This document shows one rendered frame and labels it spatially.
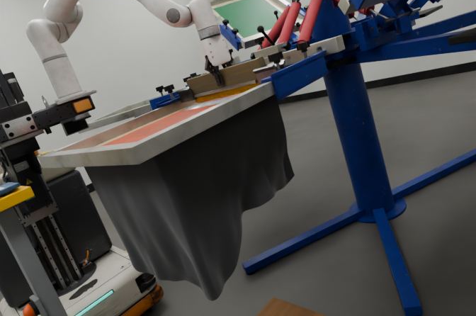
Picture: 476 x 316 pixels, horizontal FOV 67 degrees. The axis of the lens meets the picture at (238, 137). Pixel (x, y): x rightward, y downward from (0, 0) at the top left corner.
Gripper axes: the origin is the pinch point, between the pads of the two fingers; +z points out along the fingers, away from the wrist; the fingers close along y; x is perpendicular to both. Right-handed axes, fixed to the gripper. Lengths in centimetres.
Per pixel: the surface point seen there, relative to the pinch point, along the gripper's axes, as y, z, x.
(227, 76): 1.6, -0.4, 3.4
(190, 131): 45, 6, 29
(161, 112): 13.5, 5.0, -25.5
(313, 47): -22.3, -0.6, 25.1
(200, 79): 1.5, -2.1, -10.7
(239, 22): -122, -27, -88
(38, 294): 78, 34, -10
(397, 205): -88, 101, 11
